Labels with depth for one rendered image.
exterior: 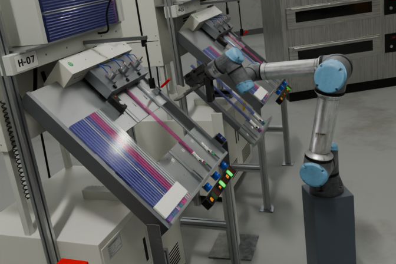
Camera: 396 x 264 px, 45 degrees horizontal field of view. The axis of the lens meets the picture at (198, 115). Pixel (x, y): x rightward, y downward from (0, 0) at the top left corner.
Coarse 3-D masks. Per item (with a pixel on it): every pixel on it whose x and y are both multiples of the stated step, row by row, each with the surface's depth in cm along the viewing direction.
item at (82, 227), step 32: (64, 192) 235; (0, 224) 212; (64, 224) 204; (96, 224) 200; (128, 224) 206; (0, 256) 208; (32, 256) 200; (64, 256) 193; (96, 256) 187; (128, 256) 205
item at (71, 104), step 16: (144, 80) 232; (48, 96) 181; (64, 96) 187; (80, 96) 193; (96, 96) 199; (128, 96) 214; (144, 96) 222; (160, 96) 231; (64, 112) 180; (80, 112) 186; (112, 112) 198; (128, 112) 206; (144, 112) 213; (128, 128) 197
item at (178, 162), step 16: (176, 144) 211; (192, 144) 219; (208, 144) 227; (160, 160) 196; (176, 160) 203; (192, 160) 210; (208, 160) 218; (176, 176) 195; (192, 176) 202; (192, 192) 194
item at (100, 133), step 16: (96, 112) 190; (80, 128) 177; (96, 128) 183; (112, 128) 189; (96, 144) 177; (112, 144) 182; (128, 144) 188; (112, 160) 176; (128, 160) 182; (144, 160) 188; (128, 176) 176; (144, 176) 181; (160, 176) 187; (144, 192) 175; (160, 192) 181; (176, 192) 186; (160, 208) 174; (176, 208) 180
